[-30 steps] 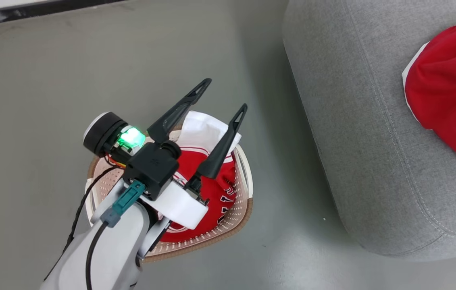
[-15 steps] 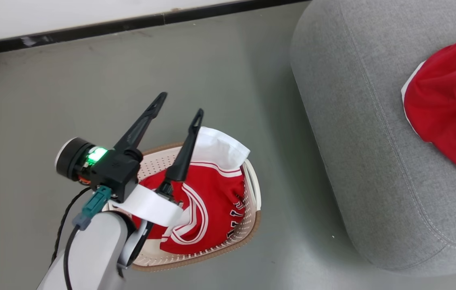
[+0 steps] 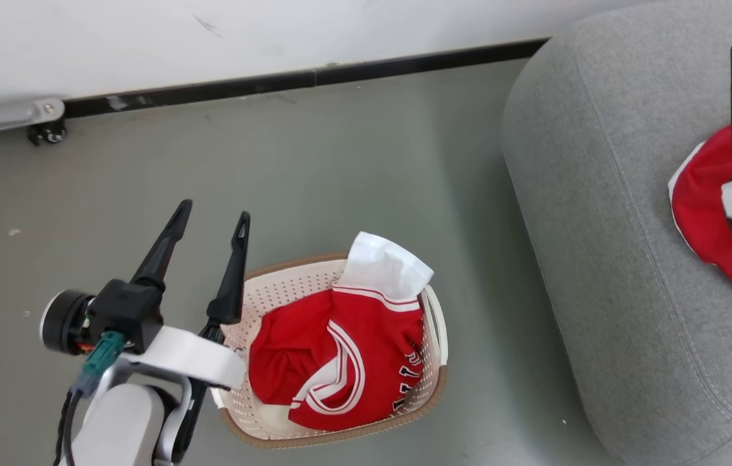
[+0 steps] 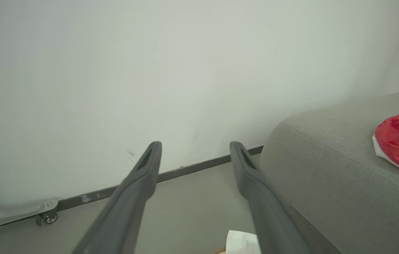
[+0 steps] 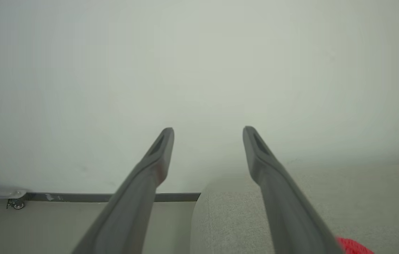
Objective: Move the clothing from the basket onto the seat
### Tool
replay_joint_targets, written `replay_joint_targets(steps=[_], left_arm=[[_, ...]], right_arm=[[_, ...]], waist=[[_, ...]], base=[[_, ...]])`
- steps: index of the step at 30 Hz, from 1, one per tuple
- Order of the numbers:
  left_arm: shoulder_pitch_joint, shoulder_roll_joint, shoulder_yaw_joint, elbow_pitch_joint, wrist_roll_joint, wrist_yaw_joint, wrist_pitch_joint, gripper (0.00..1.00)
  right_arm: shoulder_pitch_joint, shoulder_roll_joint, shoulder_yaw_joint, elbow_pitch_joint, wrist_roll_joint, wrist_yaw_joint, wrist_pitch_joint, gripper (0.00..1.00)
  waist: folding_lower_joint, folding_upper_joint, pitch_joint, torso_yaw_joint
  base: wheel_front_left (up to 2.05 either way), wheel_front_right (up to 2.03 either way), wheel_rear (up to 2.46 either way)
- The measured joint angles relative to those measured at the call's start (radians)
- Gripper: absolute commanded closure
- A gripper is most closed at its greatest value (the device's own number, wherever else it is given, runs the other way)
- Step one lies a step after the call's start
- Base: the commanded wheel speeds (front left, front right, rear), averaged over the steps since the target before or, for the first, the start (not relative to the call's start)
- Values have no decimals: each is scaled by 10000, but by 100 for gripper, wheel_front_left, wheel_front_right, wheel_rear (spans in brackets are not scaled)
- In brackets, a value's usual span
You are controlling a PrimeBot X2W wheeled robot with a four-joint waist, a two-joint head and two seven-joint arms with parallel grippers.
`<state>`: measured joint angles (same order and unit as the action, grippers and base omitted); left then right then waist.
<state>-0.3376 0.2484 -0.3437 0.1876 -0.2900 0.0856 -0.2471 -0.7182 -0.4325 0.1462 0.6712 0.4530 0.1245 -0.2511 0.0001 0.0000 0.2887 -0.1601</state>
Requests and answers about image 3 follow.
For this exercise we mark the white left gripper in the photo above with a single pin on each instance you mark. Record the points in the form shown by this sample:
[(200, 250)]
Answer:
[(191, 356)]

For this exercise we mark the plain red shirt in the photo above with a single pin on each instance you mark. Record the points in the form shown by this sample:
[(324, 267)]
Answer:
[(696, 213)]

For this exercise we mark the red jersey with white stripes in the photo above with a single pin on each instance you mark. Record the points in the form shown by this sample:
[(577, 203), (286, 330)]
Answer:
[(294, 349)]

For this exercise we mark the white cloth garment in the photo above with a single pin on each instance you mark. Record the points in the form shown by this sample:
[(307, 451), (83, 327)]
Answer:
[(382, 268)]

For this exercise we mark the grey fabric sofa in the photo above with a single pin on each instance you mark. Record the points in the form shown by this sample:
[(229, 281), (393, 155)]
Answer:
[(598, 194)]

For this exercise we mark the cream plastic laundry basket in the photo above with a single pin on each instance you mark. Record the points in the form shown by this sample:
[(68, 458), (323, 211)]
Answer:
[(281, 291)]

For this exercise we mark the black caster wheel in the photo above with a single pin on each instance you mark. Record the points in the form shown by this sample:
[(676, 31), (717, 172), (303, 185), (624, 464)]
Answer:
[(48, 134)]

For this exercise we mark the black baseboard strip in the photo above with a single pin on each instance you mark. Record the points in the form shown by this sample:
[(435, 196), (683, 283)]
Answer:
[(340, 74)]

